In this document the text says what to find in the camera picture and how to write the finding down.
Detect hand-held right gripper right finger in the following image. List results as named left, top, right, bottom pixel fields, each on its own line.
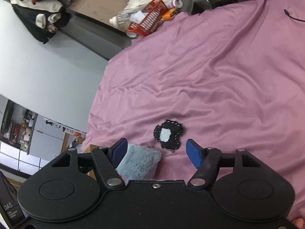
left=185, top=138, right=266, bottom=189

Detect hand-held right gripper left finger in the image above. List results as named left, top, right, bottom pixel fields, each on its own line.
left=48, top=137, right=129, bottom=189

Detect grey-blue fluffy plush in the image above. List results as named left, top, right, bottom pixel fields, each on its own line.
left=116, top=143, right=163, bottom=181

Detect black patch with white label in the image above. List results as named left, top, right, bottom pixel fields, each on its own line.
left=153, top=119, right=184, bottom=150

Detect person's right hand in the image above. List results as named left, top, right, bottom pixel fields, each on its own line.
left=291, top=218, right=305, bottom=229

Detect white cabinet with shelf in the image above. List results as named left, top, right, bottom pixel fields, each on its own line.
left=0, top=94, right=87, bottom=180

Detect purple bed sheet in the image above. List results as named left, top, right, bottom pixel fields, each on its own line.
left=82, top=0, right=305, bottom=221

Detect clear plastic bottle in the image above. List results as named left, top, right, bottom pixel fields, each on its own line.
left=109, top=7, right=146, bottom=33

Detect red plastic basket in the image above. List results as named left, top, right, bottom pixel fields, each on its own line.
left=127, top=0, right=168, bottom=38

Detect white paper slip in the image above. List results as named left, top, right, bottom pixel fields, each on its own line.
left=131, top=12, right=146, bottom=23

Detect black hanging jacket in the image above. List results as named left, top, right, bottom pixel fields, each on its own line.
left=13, top=4, right=71, bottom=45

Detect flat black-rimmed cardboard lid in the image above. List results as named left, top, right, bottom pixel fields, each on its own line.
left=66, top=0, right=132, bottom=21

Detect pink white bottle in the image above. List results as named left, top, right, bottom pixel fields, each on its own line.
left=165, top=0, right=183, bottom=9

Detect cream hanging garment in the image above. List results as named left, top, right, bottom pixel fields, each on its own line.
left=10, top=0, right=63, bottom=13

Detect black cable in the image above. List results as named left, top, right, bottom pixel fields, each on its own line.
left=284, top=9, right=305, bottom=23

